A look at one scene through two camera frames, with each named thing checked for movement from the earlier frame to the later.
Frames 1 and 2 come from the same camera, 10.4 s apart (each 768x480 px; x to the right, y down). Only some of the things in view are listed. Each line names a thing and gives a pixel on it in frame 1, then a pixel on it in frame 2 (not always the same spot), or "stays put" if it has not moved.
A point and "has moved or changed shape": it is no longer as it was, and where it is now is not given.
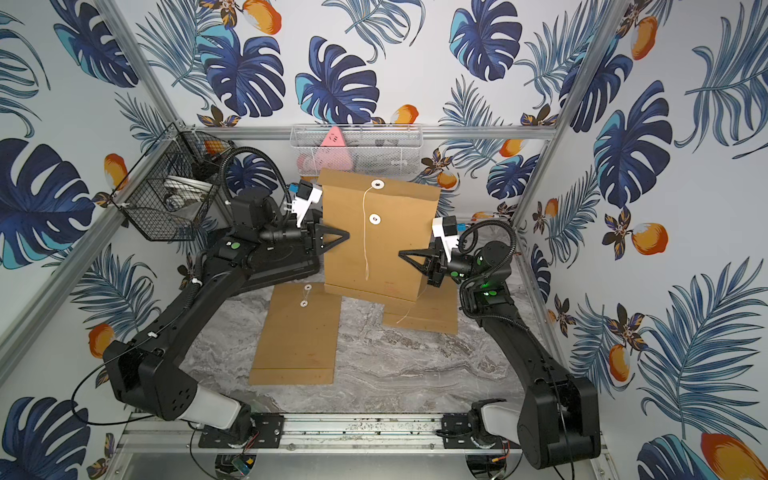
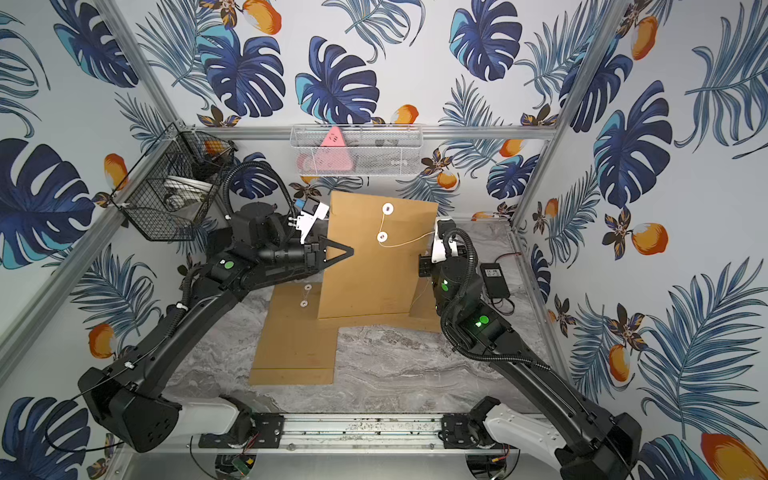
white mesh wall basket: (385, 148) stays put
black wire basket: (169, 191) stays put
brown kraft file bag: (299, 339) stays put
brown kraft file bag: (383, 215) has moved or changed shape
